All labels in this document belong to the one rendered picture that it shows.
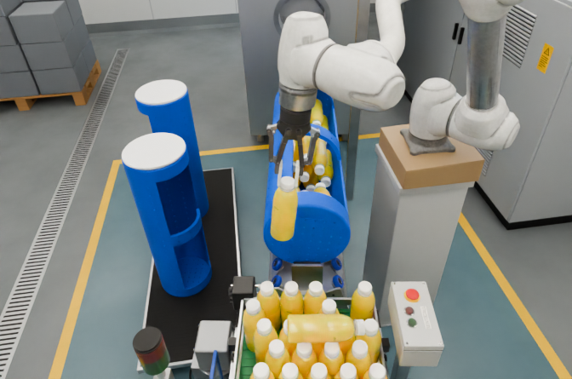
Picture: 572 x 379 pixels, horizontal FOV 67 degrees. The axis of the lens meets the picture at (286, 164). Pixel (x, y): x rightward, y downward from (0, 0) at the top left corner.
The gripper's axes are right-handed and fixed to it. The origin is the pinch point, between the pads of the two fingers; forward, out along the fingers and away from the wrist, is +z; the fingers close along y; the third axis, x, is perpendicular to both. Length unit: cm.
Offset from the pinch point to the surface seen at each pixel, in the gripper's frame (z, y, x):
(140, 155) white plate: 43, 61, -66
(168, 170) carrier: 45, 47, -59
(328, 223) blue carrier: 24.9, -15.2, -9.7
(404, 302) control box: 29.5, -34.8, 15.5
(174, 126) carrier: 55, 57, -114
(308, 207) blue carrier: 18.7, -7.9, -9.5
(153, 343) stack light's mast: 22, 28, 36
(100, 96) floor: 148, 183, -322
